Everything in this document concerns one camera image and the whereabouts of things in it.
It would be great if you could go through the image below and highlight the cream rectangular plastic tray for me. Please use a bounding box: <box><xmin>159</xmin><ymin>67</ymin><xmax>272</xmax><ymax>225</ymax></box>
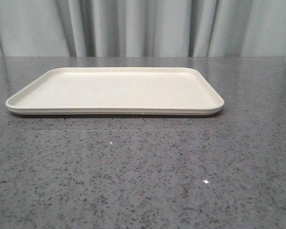
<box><xmin>6</xmin><ymin>67</ymin><xmax>225</xmax><ymax>115</ymax></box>

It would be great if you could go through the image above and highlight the grey pleated curtain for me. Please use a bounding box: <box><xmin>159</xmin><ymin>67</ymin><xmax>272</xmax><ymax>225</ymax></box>
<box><xmin>0</xmin><ymin>0</ymin><xmax>286</xmax><ymax>57</ymax></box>

